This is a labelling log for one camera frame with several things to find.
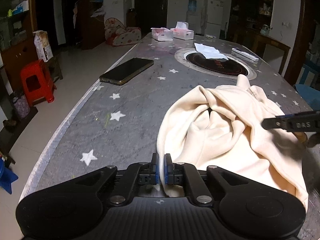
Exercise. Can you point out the white remote control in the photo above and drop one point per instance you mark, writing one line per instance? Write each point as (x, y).
(246, 55)

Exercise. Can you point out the black smartphone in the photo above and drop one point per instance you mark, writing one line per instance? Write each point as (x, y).
(124, 72)

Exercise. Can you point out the dark entrance door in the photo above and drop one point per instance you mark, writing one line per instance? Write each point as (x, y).
(151, 14)

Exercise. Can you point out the white paper bag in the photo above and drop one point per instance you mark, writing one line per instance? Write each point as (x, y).
(41, 42)

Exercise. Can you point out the water dispenser with blue bottle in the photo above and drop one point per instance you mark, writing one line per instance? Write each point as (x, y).
(191, 15)

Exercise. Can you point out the pink tissue box with tissue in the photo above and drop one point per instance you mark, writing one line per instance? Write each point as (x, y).
(182, 31)

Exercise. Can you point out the small flat packet on table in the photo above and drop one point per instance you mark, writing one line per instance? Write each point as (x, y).
(210, 36)

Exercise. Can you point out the round black induction cooktop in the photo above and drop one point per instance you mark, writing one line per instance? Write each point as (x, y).
(230, 68)

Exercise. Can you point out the dark wooden side table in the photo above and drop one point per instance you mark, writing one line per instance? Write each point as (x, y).
(263, 43)

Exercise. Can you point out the gloved right hand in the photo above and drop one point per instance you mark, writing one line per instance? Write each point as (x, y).
(308, 142)

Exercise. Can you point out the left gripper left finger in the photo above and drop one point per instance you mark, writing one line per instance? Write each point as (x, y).
(148, 173)

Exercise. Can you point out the cream garment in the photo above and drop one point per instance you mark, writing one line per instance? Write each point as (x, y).
(222, 126)

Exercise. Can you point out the red plastic stool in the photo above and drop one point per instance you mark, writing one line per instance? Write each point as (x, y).
(37, 82)

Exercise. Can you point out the loose white tissue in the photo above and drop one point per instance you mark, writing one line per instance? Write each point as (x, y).
(210, 52)

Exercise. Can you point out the white refrigerator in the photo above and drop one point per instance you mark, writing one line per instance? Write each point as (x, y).
(211, 19)

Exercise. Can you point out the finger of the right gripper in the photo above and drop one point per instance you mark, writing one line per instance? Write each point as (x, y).
(299, 122)

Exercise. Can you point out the strawberry print pet bed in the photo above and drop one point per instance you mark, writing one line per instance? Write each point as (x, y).
(116, 34)

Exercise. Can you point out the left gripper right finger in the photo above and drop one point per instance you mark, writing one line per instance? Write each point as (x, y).
(189, 181)

